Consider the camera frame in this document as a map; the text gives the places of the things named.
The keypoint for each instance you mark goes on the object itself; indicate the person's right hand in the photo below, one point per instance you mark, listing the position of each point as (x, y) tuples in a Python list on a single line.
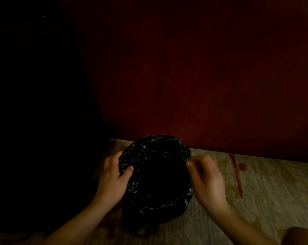
[(210, 186)]

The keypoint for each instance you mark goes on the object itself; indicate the person's left hand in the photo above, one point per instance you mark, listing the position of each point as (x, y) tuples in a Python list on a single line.
[(110, 183)]

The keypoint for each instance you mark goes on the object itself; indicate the person's left thumb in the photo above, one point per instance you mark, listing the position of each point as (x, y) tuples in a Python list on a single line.
[(126, 174)]

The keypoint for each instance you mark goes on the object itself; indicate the person's right fingers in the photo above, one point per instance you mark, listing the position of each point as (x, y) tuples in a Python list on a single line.
[(198, 164)]

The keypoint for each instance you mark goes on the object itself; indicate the black plastic trash bag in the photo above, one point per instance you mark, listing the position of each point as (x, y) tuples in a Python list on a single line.
[(157, 176)]

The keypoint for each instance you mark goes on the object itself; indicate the person's right forearm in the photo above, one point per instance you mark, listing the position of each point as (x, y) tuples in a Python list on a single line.
[(239, 227)]

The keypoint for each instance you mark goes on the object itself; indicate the person's left forearm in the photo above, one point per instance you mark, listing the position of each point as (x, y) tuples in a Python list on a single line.
[(77, 225)]

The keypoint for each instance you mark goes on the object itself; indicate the beige patterned rug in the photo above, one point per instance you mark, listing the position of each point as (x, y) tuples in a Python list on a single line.
[(268, 191)]

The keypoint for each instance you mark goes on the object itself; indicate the person's knee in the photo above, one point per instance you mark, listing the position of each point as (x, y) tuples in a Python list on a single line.
[(300, 236)]

